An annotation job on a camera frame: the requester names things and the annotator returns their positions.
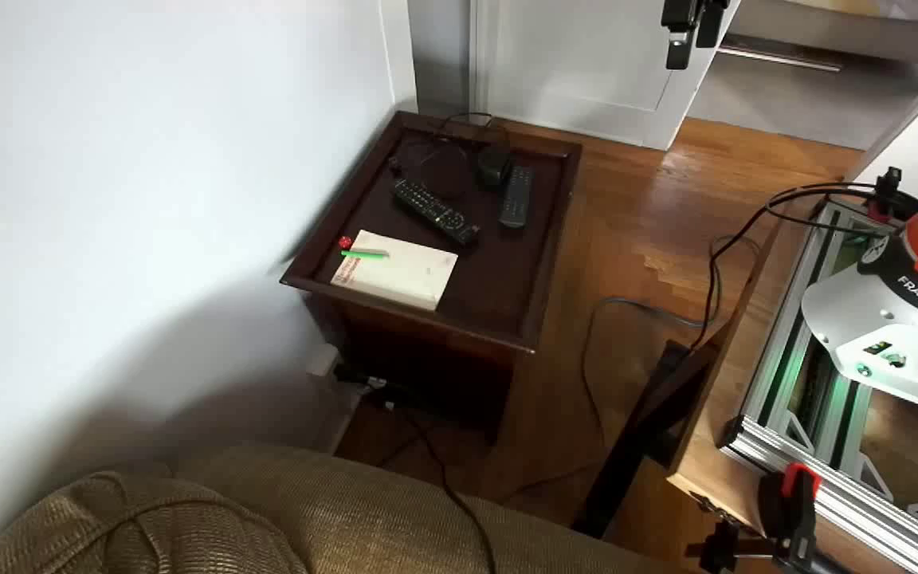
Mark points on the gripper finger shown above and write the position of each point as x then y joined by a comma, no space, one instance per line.
710,24
679,48

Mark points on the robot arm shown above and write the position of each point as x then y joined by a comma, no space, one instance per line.
897,319

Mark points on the black clock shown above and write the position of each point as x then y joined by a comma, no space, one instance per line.
494,167

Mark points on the white door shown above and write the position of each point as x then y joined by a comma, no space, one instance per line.
586,56

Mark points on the grey remote control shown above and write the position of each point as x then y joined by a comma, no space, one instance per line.
516,196

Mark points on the small black red clamp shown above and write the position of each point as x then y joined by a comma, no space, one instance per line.
889,191

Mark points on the black remote control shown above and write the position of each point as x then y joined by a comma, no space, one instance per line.
435,210

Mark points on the white book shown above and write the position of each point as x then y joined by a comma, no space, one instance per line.
399,273

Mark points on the green pen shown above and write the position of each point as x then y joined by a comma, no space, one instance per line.
363,253

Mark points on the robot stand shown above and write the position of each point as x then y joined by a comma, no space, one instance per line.
786,414

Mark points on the brown fabric armchair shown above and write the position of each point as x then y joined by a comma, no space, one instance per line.
307,518

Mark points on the white wall plug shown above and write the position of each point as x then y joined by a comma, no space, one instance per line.
323,360

